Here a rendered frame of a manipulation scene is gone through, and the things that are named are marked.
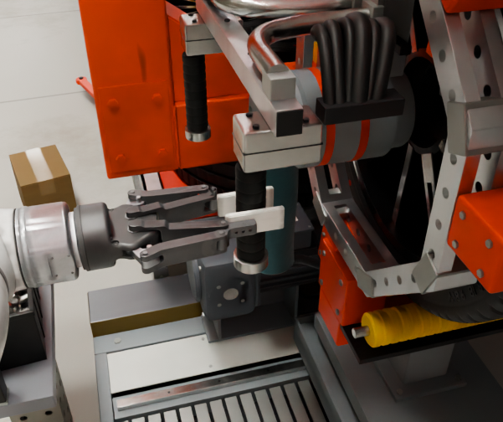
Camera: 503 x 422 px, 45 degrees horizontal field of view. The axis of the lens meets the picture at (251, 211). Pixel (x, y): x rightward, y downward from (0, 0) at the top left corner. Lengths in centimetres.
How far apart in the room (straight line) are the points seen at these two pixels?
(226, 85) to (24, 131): 157
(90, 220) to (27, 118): 222
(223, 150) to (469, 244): 80
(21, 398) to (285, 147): 62
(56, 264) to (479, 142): 46
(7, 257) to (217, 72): 76
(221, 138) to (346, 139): 57
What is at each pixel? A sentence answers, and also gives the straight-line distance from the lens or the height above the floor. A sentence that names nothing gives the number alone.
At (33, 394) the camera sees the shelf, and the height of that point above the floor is 45.
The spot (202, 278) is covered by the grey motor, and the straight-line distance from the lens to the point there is 134.
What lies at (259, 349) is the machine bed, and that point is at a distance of 157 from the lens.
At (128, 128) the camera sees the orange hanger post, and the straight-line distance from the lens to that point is 132.
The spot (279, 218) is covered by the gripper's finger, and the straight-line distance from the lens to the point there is 72.
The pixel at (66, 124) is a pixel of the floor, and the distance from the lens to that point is 279.
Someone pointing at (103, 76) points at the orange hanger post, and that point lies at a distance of 127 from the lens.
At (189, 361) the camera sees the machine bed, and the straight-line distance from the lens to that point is 156.
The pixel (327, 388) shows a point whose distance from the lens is 139.
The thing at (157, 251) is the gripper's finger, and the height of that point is 84.
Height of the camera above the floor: 126
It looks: 36 degrees down
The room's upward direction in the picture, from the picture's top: straight up
